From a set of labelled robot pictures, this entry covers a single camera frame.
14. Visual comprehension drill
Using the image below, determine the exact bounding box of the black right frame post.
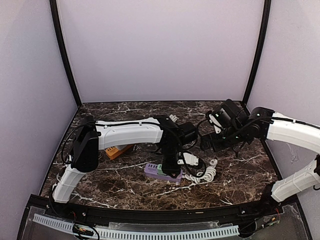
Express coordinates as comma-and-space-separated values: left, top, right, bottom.
242, 0, 272, 106

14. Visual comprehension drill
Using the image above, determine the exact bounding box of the green charger plug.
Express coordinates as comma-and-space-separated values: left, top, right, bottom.
157, 164, 165, 176

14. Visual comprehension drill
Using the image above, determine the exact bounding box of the black left frame post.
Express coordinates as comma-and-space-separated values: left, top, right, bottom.
49, 0, 82, 108

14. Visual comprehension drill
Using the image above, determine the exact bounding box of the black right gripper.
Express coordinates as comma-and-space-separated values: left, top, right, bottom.
200, 125, 246, 156

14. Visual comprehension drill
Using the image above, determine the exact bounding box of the white coiled cable with plug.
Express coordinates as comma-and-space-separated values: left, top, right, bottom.
183, 157, 218, 185

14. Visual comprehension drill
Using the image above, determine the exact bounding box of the white slotted cable duct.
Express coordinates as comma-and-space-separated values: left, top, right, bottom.
32, 213, 240, 240

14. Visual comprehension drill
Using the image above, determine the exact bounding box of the orange power strip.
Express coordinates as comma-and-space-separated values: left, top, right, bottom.
105, 144, 134, 160

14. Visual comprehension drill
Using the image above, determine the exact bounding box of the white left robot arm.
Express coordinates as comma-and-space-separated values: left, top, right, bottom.
50, 115, 182, 218

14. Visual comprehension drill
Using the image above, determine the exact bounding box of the black frame post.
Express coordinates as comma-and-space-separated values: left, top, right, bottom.
49, 0, 82, 108
242, 0, 272, 106

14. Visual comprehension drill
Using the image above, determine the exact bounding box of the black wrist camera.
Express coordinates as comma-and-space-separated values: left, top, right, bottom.
179, 122, 198, 146
212, 99, 247, 129

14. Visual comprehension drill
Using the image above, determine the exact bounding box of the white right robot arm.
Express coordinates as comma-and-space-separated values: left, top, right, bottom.
200, 105, 320, 217

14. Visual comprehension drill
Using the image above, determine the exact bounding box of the purple power strip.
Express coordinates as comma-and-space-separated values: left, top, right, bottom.
144, 163, 183, 185

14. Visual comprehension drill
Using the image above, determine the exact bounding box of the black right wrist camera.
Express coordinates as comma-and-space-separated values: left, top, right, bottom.
212, 99, 247, 129

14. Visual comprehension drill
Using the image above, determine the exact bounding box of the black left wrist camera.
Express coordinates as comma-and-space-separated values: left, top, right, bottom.
179, 122, 198, 146

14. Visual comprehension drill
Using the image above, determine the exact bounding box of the black front rail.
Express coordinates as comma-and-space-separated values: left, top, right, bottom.
45, 201, 282, 226

